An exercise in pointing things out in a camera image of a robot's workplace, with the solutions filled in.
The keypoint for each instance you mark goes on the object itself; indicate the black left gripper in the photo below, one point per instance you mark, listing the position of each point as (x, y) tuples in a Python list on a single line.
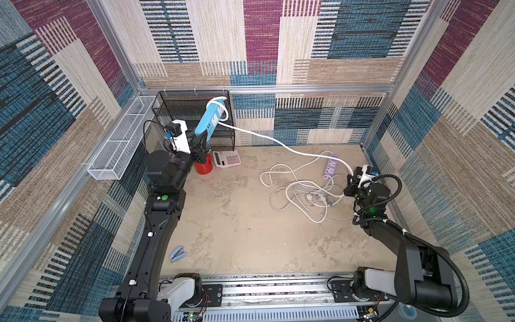
[(198, 153)]

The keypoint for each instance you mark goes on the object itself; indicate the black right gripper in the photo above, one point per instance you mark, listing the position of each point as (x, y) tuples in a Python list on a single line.
[(354, 187)]

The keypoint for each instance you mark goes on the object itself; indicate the purple power strip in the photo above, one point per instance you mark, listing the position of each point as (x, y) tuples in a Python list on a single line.
[(331, 167)]

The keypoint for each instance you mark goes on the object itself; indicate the teal power strip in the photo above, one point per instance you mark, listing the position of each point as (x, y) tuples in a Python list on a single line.
[(215, 112)]

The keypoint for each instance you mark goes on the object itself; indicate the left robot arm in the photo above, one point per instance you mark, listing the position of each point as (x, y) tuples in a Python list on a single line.
[(139, 298)]

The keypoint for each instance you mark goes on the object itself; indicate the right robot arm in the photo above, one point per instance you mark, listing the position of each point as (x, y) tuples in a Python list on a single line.
[(425, 277)]

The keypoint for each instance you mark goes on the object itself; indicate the red metal pencil cup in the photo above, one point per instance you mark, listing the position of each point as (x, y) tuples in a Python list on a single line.
[(205, 168)]

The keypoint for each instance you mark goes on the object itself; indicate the pink white calculator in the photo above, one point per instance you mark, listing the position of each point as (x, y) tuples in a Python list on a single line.
[(226, 159)]

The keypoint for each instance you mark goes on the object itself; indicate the blue stapler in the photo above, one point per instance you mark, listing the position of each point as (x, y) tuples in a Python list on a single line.
[(178, 254)]

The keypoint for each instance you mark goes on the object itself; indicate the teal tape roll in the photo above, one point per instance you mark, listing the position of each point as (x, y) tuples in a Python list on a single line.
[(407, 312)]

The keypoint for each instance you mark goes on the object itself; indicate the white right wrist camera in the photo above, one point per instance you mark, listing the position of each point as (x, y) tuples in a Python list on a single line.
[(366, 174)]

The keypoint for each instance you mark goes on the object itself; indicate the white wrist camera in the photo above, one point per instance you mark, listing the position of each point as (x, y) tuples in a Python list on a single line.
[(176, 132), (366, 174)]

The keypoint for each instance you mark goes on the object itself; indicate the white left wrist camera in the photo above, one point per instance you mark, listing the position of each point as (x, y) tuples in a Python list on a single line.
[(176, 132)]

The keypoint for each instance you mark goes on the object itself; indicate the black wire mesh shelf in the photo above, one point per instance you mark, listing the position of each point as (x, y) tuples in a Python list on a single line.
[(190, 107)]

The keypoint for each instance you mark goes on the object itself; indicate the white wire mesh basket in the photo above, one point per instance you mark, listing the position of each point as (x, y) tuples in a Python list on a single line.
[(116, 153)]

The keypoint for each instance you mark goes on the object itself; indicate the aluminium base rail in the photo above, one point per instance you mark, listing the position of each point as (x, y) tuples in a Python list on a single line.
[(287, 297)]

